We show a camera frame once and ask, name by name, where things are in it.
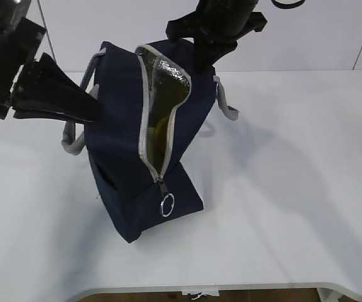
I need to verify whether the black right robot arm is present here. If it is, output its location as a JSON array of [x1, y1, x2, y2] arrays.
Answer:
[[165, 0, 267, 73]]

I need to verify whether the white torn tape piece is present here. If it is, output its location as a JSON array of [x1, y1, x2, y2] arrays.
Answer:
[[182, 288, 220, 301]]

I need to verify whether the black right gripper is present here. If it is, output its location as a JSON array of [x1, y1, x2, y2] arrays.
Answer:
[[165, 0, 267, 73]]

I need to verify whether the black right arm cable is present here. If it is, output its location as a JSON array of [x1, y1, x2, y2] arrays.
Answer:
[[270, 0, 306, 7]]

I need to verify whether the navy insulated lunch bag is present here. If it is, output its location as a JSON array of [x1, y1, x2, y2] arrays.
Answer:
[[62, 40, 239, 243]]

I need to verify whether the yellow orange round fruit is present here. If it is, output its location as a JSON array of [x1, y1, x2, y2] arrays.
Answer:
[[148, 116, 169, 152]]

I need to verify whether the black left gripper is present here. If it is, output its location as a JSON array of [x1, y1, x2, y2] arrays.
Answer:
[[0, 1, 102, 124]]

